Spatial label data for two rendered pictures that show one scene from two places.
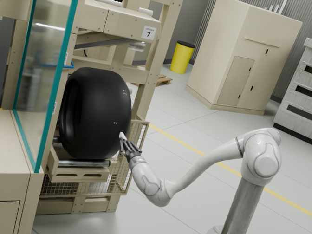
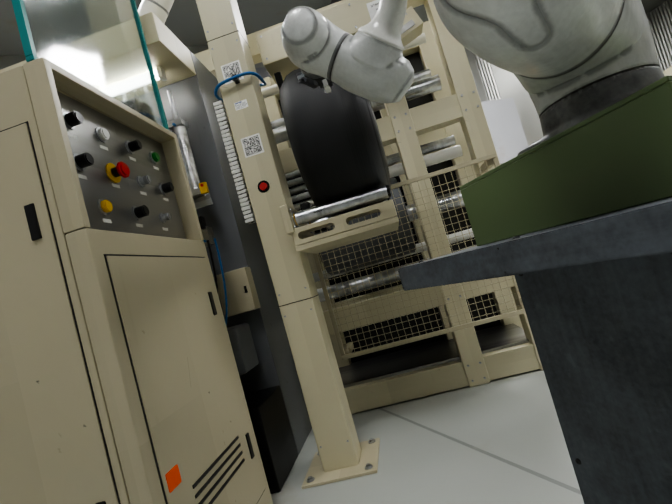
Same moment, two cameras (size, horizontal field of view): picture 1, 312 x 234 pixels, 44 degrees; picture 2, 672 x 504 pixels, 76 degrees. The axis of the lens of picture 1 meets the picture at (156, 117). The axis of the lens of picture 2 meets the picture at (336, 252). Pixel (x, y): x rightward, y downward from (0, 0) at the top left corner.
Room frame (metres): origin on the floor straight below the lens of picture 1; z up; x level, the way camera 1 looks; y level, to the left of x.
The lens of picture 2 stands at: (0.93, -0.58, 0.66)
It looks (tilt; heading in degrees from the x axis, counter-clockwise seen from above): 3 degrees up; 41
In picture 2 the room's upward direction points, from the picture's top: 16 degrees counter-clockwise
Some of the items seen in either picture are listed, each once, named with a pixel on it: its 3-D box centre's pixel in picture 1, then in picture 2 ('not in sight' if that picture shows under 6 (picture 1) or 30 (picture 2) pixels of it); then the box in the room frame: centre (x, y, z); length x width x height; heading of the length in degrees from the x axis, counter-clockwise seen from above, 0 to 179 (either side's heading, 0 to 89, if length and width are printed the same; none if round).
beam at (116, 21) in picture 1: (109, 19); (329, 40); (2.52, 0.48, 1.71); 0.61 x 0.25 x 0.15; 124
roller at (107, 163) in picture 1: (82, 162); (340, 205); (2.09, 0.34, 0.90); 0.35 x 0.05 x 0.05; 124
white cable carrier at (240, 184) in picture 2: not in sight; (236, 162); (1.97, 0.67, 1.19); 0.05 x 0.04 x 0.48; 34
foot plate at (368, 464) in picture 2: not in sight; (343, 460); (2.04, 0.62, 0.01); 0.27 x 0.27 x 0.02; 34
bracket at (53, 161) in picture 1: (48, 149); (300, 224); (2.10, 0.56, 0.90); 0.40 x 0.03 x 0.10; 34
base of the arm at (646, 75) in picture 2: not in sight; (610, 114); (1.68, -0.51, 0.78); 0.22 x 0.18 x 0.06; 160
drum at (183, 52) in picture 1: (181, 57); not in sight; (9.32, -0.14, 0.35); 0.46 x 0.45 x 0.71; 63
